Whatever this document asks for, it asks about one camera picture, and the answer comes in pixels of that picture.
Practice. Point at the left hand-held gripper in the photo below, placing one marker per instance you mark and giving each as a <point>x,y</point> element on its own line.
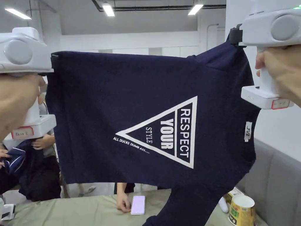
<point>17,50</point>

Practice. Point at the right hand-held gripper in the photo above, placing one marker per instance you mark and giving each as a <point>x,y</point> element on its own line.
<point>263,28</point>

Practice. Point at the dark blue printed shirt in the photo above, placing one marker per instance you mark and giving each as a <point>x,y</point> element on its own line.
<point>112,98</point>

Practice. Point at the person's left hand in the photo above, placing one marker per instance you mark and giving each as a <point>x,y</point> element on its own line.
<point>16,96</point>

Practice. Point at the person's right hand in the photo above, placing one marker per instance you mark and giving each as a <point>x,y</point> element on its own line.
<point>285,70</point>

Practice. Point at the grey padded headboard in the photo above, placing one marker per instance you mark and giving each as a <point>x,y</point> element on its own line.
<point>277,179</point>

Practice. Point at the spare hand-held gripper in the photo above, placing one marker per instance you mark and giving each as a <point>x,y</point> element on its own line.
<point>7,209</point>

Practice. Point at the yellow carton box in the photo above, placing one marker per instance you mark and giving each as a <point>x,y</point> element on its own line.
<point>235,193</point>

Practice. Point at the bed with pale green sheet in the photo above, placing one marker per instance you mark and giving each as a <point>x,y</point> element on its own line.
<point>70,211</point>

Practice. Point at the white hand controller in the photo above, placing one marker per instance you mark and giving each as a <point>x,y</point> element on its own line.
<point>223,204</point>

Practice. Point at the yellow green paper cup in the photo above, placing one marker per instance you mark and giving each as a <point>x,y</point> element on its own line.
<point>242,211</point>

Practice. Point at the white smartphone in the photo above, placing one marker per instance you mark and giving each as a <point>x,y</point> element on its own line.
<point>137,205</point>

